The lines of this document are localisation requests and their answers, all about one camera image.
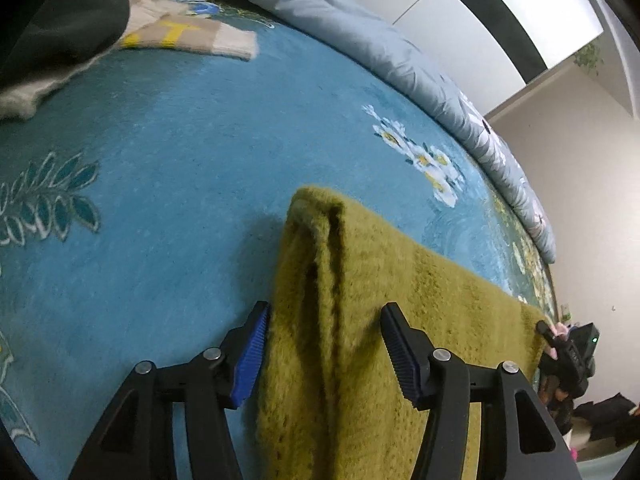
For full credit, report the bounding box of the dark jacket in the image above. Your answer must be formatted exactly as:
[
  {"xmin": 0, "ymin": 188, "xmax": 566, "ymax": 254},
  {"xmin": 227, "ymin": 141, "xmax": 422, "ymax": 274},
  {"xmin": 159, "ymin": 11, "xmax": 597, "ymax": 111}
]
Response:
[{"xmin": 0, "ymin": 0, "xmax": 132, "ymax": 92}]

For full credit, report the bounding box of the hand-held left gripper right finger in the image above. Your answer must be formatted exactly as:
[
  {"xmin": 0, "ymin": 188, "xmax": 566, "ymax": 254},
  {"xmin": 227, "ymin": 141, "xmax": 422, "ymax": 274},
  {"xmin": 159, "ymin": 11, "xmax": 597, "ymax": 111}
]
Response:
[{"xmin": 380, "ymin": 302, "xmax": 584, "ymax": 480}]

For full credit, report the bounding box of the blue floral blanket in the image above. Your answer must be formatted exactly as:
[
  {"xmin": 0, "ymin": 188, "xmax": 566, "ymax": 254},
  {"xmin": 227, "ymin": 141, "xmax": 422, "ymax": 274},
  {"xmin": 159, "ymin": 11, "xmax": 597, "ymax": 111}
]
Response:
[{"xmin": 0, "ymin": 0, "xmax": 559, "ymax": 480}]

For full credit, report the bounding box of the white fuzzy cloth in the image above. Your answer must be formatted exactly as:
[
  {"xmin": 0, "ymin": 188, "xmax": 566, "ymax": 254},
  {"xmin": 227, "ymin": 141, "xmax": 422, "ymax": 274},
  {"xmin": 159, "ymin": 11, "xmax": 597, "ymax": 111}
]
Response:
[{"xmin": 0, "ymin": 52, "xmax": 97, "ymax": 121}]

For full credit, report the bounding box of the green hanging plant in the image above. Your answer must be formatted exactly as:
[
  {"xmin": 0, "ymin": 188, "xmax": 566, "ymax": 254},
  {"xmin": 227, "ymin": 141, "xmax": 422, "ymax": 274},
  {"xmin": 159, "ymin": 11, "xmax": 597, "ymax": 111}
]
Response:
[{"xmin": 572, "ymin": 40, "xmax": 604, "ymax": 77}]

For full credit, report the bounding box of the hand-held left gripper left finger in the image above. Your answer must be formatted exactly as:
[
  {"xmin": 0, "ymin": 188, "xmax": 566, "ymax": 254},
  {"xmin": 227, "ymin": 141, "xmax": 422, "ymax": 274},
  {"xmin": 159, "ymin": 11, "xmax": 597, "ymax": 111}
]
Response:
[{"xmin": 67, "ymin": 301, "xmax": 271, "ymax": 480}]

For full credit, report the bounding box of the grey-blue floral duvet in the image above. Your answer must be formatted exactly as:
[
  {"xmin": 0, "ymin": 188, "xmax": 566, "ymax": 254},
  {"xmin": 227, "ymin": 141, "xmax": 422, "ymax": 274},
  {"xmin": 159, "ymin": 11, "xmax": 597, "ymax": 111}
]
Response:
[{"xmin": 207, "ymin": 0, "xmax": 557, "ymax": 265}]

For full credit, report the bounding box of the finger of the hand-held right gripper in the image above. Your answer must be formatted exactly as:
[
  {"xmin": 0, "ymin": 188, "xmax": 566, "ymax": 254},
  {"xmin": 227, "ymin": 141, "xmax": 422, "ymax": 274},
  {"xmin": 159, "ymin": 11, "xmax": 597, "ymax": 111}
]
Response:
[{"xmin": 536, "ymin": 320, "xmax": 561, "ymax": 356}]

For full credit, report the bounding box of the white and black wardrobe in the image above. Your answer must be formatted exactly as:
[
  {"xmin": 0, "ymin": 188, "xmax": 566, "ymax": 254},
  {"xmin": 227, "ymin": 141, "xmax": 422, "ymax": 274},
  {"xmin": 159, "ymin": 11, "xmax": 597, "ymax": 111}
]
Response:
[{"xmin": 345, "ymin": 0, "xmax": 605, "ymax": 117}]

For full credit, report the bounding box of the person's dark clothing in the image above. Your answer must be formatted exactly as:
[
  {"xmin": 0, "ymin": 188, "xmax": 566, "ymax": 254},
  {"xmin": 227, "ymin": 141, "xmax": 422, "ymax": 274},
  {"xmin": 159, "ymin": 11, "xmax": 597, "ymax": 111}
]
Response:
[{"xmin": 572, "ymin": 392, "xmax": 640, "ymax": 450}]

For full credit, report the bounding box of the beige knit sweater yellow print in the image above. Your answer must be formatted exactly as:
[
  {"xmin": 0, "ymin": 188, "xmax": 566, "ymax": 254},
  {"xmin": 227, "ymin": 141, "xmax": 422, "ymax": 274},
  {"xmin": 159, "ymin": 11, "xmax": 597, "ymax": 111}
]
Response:
[{"xmin": 117, "ymin": 0, "xmax": 260, "ymax": 63}]

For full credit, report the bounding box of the olive green fuzzy sweater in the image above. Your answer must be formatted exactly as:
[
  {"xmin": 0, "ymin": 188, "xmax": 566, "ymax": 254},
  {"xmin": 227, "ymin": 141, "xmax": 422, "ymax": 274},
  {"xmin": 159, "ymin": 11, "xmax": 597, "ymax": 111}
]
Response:
[{"xmin": 255, "ymin": 185, "xmax": 552, "ymax": 480}]

